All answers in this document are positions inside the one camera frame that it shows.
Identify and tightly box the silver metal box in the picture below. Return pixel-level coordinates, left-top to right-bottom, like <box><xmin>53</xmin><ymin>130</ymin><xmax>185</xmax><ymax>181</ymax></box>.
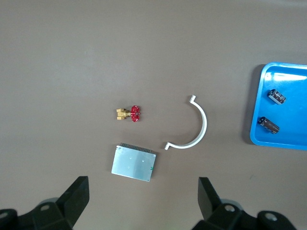
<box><xmin>111</xmin><ymin>143</ymin><xmax>157</xmax><ymax>183</ymax></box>

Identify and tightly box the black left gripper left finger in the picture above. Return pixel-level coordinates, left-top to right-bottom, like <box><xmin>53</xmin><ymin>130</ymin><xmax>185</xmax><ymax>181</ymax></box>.
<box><xmin>0</xmin><ymin>176</ymin><xmax>90</xmax><ymax>230</ymax></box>

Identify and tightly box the brown capacitor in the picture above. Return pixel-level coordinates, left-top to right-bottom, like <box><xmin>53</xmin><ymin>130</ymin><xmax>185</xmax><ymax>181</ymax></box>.
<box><xmin>258</xmin><ymin>116</ymin><xmax>280</xmax><ymax>135</ymax></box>

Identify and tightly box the brass valve red handle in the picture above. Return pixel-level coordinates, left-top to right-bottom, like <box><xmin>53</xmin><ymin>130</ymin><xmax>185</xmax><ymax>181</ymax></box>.
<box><xmin>116</xmin><ymin>104</ymin><xmax>142</xmax><ymax>123</ymax></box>

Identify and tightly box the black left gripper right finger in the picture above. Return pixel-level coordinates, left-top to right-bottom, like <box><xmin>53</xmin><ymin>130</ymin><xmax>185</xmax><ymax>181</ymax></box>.
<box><xmin>191</xmin><ymin>177</ymin><xmax>297</xmax><ymax>230</ymax></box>

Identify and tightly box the blue plastic tray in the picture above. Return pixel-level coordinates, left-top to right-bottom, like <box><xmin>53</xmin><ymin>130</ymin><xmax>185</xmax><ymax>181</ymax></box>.
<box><xmin>249</xmin><ymin>62</ymin><xmax>307</xmax><ymax>151</ymax></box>

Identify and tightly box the small black connector block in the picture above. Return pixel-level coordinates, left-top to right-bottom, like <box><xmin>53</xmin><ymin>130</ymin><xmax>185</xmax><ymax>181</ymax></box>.
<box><xmin>267</xmin><ymin>88</ymin><xmax>286</xmax><ymax>106</ymax></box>

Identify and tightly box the white half-ring pipe clamp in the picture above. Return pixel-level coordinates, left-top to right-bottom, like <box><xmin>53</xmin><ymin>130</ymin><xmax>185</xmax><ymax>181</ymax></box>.
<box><xmin>164</xmin><ymin>94</ymin><xmax>208</xmax><ymax>150</ymax></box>

